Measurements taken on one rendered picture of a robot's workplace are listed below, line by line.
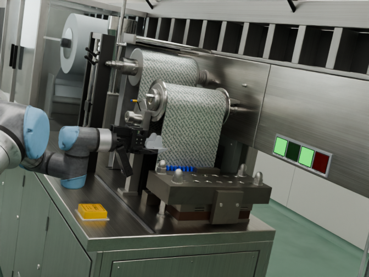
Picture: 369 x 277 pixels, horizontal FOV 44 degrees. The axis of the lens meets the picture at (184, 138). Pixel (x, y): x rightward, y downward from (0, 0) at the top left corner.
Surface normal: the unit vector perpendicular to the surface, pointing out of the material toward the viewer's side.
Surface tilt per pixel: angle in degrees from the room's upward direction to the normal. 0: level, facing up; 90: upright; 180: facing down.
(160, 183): 90
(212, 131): 90
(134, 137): 90
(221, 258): 90
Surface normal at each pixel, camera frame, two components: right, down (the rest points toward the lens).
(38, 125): 0.99, 0.13
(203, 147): 0.48, 0.25
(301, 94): -0.86, -0.07
